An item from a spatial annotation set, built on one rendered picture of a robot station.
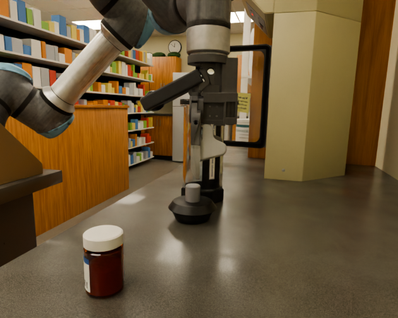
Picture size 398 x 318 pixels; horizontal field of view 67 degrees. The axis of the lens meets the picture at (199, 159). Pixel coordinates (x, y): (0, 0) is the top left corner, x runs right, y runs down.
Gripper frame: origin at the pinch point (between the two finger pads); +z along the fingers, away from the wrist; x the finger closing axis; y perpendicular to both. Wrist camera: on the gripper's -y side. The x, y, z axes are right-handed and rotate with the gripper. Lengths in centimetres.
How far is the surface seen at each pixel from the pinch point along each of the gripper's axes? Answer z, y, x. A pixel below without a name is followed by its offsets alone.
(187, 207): 6.1, -0.9, -3.4
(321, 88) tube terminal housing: -17, 36, 34
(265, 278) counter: 9.7, 9.5, -19.7
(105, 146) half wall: 36, -111, 299
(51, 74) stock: -45, -166, 290
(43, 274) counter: 9.6, -18.2, -19.9
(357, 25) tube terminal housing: -36, 47, 41
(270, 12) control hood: -38, 20, 35
